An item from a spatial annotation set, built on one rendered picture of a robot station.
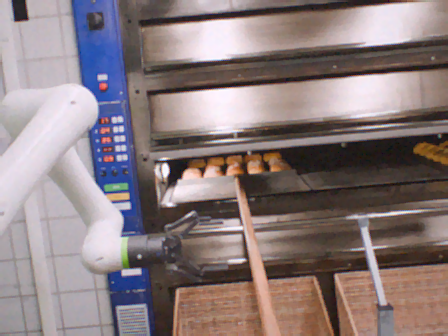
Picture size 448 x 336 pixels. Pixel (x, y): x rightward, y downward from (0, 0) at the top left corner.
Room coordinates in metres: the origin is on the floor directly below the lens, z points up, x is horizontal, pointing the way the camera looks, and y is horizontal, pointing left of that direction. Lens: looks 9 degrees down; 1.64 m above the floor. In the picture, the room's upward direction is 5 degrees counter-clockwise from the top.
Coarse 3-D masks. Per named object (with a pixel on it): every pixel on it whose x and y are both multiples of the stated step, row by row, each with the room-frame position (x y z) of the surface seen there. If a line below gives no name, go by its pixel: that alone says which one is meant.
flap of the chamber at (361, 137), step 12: (384, 132) 1.94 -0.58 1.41; (396, 132) 1.94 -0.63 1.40; (408, 132) 1.94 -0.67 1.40; (420, 132) 1.94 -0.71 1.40; (432, 132) 1.94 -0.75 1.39; (444, 132) 1.94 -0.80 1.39; (240, 144) 1.95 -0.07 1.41; (252, 144) 1.95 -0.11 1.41; (264, 144) 1.95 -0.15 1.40; (276, 144) 1.95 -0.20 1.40; (288, 144) 1.95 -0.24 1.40; (300, 144) 1.94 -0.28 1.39; (312, 144) 1.94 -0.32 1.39; (324, 144) 2.08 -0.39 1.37; (156, 156) 1.95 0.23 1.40; (168, 156) 1.95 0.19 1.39; (180, 156) 1.95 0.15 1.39; (192, 156) 2.00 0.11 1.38
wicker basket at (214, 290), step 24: (192, 288) 2.06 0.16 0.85; (216, 288) 2.06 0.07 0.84; (240, 288) 2.06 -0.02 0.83; (288, 288) 2.05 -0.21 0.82; (312, 288) 2.05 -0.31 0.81; (192, 312) 2.04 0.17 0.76; (216, 312) 2.04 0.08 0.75; (240, 312) 2.03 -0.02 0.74; (288, 312) 2.03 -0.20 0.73; (312, 312) 2.03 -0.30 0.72
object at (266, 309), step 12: (240, 180) 2.35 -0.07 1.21; (240, 192) 2.09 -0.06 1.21; (240, 204) 1.91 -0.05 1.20; (252, 228) 1.58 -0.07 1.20; (252, 240) 1.45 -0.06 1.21; (252, 252) 1.35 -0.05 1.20; (252, 264) 1.27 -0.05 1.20; (264, 276) 1.18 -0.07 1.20; (264, 288) 1.11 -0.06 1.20; (264, 300) 1.04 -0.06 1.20; (264, 312) 0.99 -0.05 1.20; (264, 324) 0.95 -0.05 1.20; (276, 324) 0.94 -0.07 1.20
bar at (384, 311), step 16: (432, 208) 1.72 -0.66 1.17; (256, 224) 1.73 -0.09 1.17; (272, 224) 1.72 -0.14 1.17; (288, 224) 1.72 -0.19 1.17; (304, 224) 1.72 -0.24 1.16; (320, 224) 1.72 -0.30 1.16; (336, 224) 1.72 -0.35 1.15; (368, 224) 1.71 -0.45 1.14; (368, 240) 1.67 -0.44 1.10; (368, 256) 1.63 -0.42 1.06; (384, 304) 1.52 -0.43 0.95; (384, 320) 1.49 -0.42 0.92
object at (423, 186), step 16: (288, 192) 2.14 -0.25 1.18; (304, 192) 2.12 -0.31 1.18; (320, 192) 2.09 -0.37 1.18; (336, 192) 2.09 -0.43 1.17; (352, 192) 2.09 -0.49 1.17; (368, 192) 2.09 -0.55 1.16; (384, 192) 2.09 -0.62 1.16; (400, 192) 2.09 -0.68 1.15; (416, 192) 2.09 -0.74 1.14; (160, 208) 2.10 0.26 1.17; (176, 208) 2.10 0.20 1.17; (192, 208) 2.10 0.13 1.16; (208, 208) 2.10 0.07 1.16; (224, 208) 2.10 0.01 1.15
